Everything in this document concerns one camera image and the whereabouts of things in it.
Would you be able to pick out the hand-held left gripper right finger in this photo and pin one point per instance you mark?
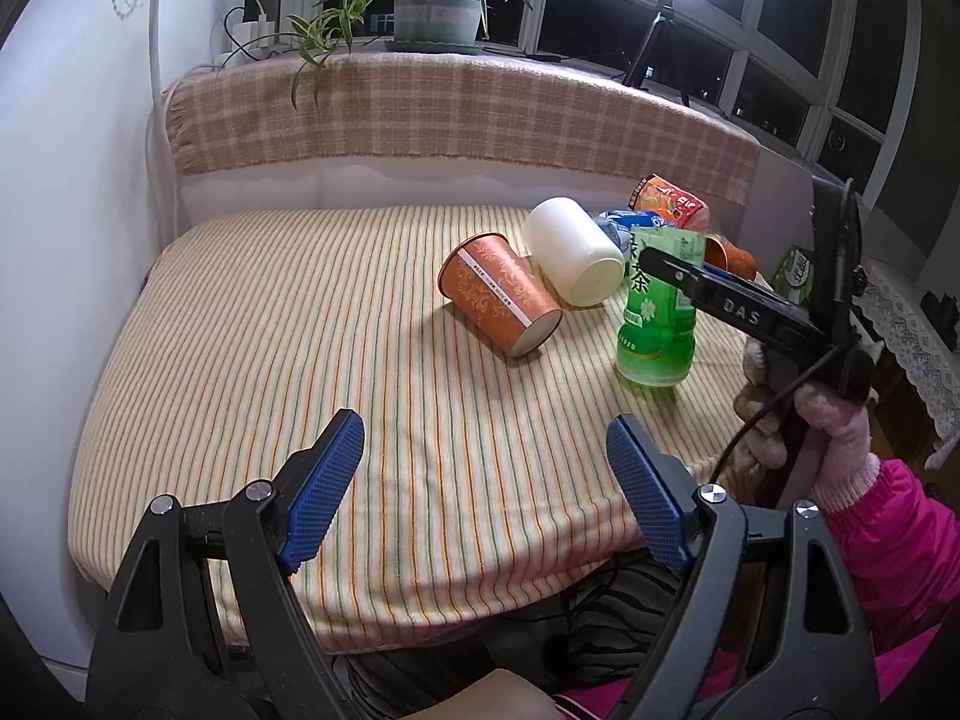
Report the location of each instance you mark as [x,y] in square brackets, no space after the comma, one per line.
[649,495]

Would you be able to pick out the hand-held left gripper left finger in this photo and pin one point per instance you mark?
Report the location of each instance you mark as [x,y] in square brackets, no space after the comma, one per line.
[326,495]

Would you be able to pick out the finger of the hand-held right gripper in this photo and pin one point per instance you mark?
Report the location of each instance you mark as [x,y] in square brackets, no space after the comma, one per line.
[742,307]

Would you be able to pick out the orange patterned paper cup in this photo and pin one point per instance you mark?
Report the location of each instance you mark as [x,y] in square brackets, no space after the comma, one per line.
[487,285]

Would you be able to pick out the person's right forearm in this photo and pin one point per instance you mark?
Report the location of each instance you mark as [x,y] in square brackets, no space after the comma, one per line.
[900,547]

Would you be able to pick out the small orange cup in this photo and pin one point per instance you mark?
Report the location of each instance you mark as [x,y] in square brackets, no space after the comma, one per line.
[739,259]

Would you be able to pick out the white plastic cup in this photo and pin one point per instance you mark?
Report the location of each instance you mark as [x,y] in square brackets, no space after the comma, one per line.
[562,240]

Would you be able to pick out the person's right hand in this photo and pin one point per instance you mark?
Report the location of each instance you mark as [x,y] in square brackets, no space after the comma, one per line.
[844,442]

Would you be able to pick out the green white box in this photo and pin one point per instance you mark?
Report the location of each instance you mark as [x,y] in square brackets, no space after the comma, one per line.
[795,277]

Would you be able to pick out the green tea bottle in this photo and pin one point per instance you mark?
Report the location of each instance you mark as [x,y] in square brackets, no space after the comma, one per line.
[652,330]

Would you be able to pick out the white lace cloth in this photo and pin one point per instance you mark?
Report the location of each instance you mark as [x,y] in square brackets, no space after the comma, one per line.
[911,345]

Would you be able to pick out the person's zebra striped legs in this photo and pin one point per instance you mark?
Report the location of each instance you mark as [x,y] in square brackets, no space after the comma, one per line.
[600,615]

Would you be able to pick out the blue white packet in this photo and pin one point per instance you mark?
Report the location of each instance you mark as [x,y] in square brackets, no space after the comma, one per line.
[619,223]

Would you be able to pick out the striped tablecloth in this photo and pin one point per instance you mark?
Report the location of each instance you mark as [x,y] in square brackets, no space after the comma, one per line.
[300,330]

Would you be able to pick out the black tripod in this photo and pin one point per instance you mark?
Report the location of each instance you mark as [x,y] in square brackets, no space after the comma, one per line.
[660,22]

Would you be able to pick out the plaid blanket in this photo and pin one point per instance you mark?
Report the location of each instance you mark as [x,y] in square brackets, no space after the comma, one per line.
[450,112]

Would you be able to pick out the plant pot saucer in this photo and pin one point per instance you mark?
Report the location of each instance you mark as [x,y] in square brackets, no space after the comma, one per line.
[435,47]

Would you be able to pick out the potted spider plant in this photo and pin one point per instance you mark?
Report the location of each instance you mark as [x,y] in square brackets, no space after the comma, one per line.
[439,11]

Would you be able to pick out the white power strip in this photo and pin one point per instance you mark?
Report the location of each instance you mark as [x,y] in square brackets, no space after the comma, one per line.
[251,34]

